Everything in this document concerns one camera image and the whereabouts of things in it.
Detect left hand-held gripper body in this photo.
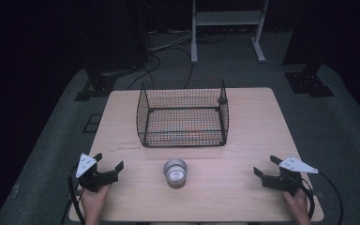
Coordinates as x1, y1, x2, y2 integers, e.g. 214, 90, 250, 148
75, 152, 120, 193

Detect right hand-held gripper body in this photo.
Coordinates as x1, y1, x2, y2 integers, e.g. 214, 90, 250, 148
261, 156, 320, 197

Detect clear glass cup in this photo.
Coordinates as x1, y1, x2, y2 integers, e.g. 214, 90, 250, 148
163, 158, 188, 189

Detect black wire mesh basket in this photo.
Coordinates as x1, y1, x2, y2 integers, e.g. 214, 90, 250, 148
136, 80, 230, 148

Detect person's left hand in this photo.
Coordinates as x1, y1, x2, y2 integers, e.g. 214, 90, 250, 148
80, 184, 112, 218

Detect person's right hand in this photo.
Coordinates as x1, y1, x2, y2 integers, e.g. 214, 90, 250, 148
281, 187, 309, 218

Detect black stand base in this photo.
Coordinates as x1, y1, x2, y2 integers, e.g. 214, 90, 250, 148
283, 61, 336, 98
73, 61, 117, 102

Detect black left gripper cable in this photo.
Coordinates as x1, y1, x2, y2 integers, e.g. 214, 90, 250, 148
67, 164, 87, 225

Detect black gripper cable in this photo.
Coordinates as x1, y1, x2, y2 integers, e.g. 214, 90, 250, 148
67, 164, 87, 225
299, 171, 345, 225

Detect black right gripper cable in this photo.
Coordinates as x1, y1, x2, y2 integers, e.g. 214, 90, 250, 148
299, 171, 345, 225

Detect black floor cable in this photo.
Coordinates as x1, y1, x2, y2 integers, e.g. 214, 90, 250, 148
127, 46, 195, 91

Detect white floor cables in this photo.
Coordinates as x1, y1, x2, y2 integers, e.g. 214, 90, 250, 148
148, 29, 195, 53

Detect white metal desk frame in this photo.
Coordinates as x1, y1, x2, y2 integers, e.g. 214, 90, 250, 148
190, 0, 270, 65

